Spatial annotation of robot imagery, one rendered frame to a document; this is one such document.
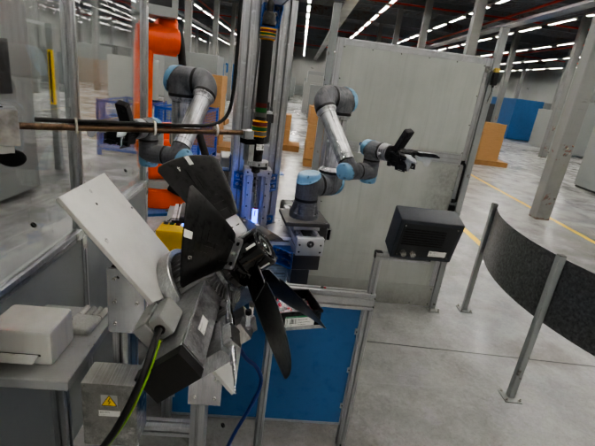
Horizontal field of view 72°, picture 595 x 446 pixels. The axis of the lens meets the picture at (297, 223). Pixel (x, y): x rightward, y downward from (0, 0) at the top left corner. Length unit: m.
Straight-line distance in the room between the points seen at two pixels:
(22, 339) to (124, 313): 0.26
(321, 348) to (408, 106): 1.88
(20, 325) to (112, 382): 0.29
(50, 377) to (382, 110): 2.53
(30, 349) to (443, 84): 2.81
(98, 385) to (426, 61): 2.71
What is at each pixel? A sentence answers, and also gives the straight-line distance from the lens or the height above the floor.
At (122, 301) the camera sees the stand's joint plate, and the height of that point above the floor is 1.05.
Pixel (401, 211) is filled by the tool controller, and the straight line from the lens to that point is 1.68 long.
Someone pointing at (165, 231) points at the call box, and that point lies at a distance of 1.67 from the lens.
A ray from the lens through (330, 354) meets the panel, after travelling 1.96.
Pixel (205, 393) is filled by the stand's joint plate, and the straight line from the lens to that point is 1.37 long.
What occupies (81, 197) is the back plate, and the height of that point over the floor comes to 1.34.
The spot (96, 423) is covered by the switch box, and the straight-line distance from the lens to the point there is 1.41.
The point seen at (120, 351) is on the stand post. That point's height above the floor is 0.87.
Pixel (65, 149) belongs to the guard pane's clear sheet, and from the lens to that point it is 1.76.
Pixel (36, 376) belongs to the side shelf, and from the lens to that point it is 1.35.
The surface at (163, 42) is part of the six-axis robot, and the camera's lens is 5.13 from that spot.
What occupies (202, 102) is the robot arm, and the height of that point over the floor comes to 1.55.
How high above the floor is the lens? 1.68
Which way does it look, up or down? 19 degrees down
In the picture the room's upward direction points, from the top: 7 degrees clockwise
